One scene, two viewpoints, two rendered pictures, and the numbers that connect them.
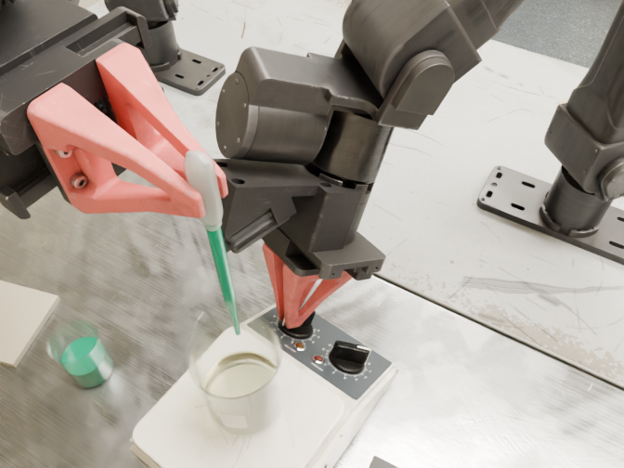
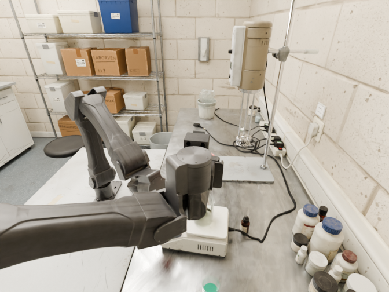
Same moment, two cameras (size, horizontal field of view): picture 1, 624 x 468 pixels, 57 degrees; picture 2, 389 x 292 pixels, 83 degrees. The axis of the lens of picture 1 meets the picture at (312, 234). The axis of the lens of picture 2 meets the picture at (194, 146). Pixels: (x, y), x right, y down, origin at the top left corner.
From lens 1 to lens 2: 63 cm
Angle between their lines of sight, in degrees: 82
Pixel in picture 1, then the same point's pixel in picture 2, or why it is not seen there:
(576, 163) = (110, 176)
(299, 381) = not seen: hidden behind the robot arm
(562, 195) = (107, 190)
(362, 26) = (132, 161)
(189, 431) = (216, 226)
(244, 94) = (158, 178)
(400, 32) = (138, 151)
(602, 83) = (100, 160)
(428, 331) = not seen: hidden behind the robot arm
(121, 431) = (221, 273)
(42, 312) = not seen: outside the picture
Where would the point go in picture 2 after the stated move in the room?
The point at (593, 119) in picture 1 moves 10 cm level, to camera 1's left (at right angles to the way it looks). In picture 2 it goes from (105, 166) to (109, 182)
